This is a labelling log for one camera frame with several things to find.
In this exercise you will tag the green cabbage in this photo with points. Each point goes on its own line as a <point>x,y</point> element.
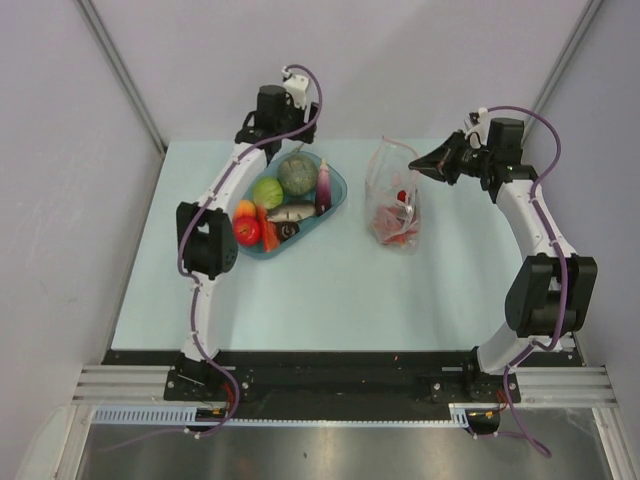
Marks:
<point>267,193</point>

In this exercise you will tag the clear zip top bag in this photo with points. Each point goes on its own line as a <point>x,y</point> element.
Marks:
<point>392,200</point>

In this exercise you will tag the green striped melon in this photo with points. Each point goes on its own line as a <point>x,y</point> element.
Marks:
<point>297,174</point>

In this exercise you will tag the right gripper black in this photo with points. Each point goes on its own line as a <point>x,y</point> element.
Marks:
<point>440,164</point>

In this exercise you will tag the red cherry tomato bunch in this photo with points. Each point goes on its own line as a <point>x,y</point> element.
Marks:
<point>397,223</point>

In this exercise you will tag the right aluminium frame post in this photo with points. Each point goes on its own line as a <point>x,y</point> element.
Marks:
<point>570,48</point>

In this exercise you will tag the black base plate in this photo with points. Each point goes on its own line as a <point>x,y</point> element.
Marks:
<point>332,385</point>

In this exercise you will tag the red apple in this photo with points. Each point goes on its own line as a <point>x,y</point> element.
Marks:
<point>247,231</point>

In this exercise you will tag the purple eggplant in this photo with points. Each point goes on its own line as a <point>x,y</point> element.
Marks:
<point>323,195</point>

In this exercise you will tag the teal plastic tray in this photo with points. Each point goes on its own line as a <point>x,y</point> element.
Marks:
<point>339,194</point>

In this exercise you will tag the left aluminium frame post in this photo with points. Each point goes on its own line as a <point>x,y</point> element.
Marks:
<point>115,61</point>

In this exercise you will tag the orange peach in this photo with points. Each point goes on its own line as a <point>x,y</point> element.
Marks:
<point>245,208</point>

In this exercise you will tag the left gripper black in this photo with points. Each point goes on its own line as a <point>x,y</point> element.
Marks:
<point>299,113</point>

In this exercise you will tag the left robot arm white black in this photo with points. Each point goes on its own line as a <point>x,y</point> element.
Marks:
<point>207,248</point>

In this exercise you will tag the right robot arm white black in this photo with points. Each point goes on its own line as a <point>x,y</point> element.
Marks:
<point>551,293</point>

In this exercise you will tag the grey fish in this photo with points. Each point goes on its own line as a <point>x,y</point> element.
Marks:
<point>292,212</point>

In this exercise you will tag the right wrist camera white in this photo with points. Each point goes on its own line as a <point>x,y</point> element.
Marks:
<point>477,127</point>

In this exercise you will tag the light blue cable duct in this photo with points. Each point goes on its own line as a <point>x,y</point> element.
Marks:
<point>200,418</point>

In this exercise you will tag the aluminium rail front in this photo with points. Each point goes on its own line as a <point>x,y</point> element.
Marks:
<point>539,387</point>

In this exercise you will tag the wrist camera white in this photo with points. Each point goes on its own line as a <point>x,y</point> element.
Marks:
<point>296,85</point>
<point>477,127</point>

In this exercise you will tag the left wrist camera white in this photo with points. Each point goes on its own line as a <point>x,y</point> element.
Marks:
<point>296,85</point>

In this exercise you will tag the aluminium frame post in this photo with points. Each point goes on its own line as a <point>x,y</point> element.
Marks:
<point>115,61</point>
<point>570,48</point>

